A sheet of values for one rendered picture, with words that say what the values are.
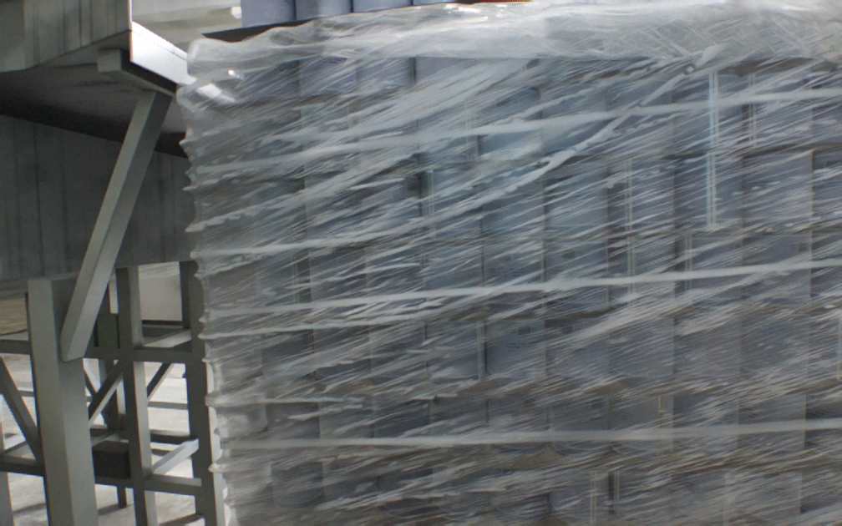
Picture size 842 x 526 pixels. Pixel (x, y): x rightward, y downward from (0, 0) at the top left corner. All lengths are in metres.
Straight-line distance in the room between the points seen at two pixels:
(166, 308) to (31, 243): 3.34
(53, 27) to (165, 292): 3.52
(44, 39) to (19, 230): 0.27
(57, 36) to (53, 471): 0.57
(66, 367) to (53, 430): 0.09
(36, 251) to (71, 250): 0.06
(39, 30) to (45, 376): 0.44
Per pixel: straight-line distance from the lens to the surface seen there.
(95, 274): 0.69
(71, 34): 0.64
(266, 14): 0.58
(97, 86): 0.75
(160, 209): 0.99
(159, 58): 0.57
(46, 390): 0.78
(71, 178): 0.86
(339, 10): 0.55
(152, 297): 4.18
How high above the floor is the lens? 0.87
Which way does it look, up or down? 4 degrees down
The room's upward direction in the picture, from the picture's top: straight up
